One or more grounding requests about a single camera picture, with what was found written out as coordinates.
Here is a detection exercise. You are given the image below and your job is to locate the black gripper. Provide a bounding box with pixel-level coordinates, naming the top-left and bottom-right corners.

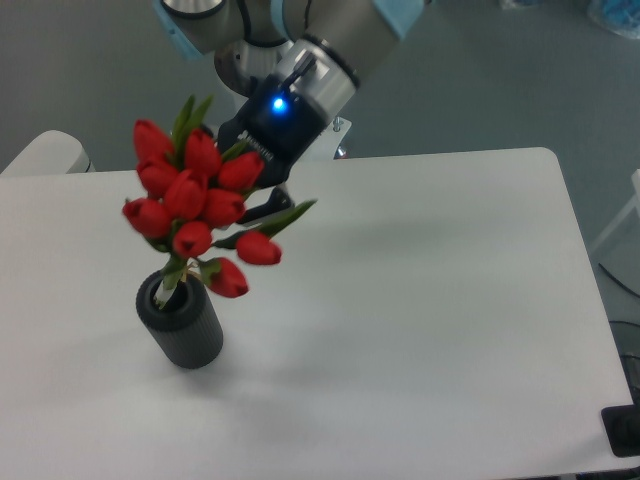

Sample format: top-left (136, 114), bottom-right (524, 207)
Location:
top-left (218, 74), bottom-right (328, 224)

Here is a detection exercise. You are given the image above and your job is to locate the red tulip bouquet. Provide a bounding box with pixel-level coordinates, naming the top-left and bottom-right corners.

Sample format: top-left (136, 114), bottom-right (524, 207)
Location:
top-left (122, 97), bottom-right (314, 310)

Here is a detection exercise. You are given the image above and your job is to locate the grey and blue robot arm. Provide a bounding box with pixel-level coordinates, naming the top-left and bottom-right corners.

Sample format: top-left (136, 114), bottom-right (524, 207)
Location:
top-left (153, 1), bottom-right (426, 226)

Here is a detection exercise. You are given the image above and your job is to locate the dark grey ribbed vase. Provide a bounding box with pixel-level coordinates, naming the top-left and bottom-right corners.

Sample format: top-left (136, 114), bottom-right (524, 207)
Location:
top-left (136, 271), bottom-right (224, 369)

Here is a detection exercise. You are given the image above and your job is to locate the white chair back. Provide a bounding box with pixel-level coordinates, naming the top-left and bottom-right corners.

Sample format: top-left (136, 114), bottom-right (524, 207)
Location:
top-left (1, 130), bottom-right (96, 177)

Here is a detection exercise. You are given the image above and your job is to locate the blue-patterned plastic bag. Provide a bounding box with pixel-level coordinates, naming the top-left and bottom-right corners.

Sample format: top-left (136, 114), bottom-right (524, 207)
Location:
top-left (588, 0), bottom-right (639, 40)

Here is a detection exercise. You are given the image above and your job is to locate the black device at table edge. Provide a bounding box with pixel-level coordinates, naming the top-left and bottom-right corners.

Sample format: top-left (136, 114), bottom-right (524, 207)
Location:
top-left (601, 405), bottom-right (639, 458)

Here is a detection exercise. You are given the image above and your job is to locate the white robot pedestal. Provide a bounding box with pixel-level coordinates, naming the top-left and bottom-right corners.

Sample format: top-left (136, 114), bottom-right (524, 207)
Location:
top-left (213, 39), bottom-right (352, 162)

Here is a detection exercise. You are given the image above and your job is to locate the black cable on floor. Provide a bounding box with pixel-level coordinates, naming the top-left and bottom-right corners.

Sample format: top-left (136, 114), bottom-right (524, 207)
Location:
top-left (597, 262), bottom-right (640, 296)

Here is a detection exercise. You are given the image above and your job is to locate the white furniture frame right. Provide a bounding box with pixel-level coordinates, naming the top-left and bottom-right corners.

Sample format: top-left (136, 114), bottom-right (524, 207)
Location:
top-left (588, 170), bottom-right (639, 256)

